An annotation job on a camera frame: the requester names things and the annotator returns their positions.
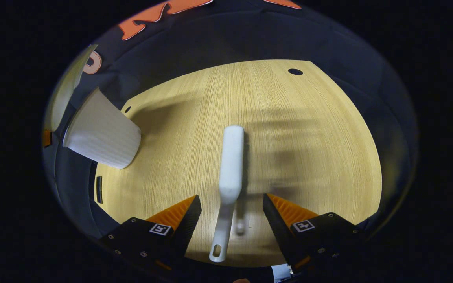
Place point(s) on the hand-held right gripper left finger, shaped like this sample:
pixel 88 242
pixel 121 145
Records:
pixel 187 224

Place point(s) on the small white broom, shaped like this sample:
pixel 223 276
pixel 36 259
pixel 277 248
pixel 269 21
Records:
pixel 231 165

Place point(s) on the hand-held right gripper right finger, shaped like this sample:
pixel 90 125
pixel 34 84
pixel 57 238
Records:
pixel 278 228

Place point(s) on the white dustpan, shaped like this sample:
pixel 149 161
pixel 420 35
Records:
pixel 63 98

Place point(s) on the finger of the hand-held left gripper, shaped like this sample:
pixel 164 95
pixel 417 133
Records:
pixel 47 138

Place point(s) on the white ribbed garbage bin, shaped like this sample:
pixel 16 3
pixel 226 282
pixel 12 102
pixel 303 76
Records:
pixel 104 133

